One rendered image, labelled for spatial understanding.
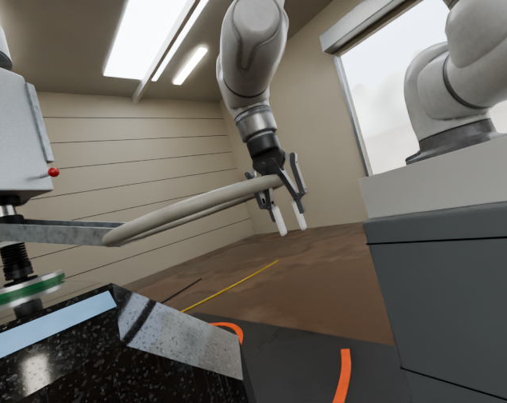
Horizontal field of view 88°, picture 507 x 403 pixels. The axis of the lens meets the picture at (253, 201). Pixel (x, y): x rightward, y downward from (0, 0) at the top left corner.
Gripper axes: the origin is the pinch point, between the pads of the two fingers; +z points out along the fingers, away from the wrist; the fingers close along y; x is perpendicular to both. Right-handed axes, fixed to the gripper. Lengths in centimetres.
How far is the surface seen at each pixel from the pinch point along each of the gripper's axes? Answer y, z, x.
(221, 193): 5.2, -9.9, 16.8
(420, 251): -23.7, 16.9, -9.6
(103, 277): 487, 28, -261
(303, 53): 25, -261, -497
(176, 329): 23.6, 12.6, 20.5
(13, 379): 28, 5, 43
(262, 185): 0.2, -9.0, 8.4
